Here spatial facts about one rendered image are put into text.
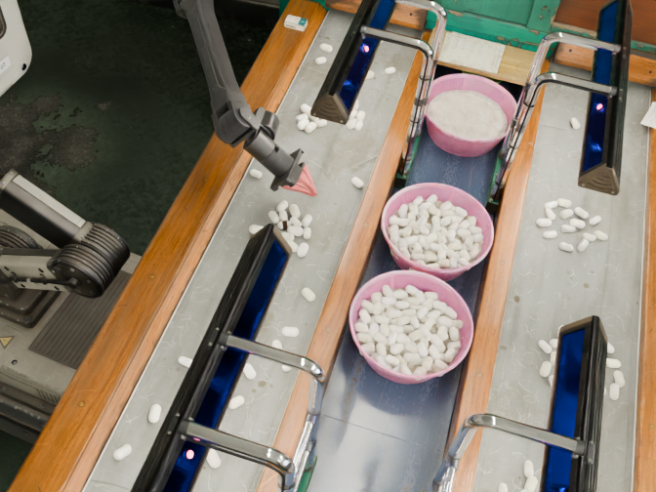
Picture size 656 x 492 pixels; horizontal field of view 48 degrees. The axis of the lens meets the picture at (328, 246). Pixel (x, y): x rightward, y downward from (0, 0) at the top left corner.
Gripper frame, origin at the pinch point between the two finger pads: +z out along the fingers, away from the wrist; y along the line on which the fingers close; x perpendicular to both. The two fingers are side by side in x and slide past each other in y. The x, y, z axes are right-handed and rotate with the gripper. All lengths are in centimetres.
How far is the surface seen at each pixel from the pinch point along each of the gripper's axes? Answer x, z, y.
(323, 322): -3.6, 12.2, -29.8
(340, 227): 0.9, 10.7, -1.9
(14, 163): 144, -46, 46
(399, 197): -7.4, 18.7, 11.1
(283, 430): -3, 12, -55
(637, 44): -49, 50, 78
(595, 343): -60, 25, -40
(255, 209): 14.1, -5.3, -3.3
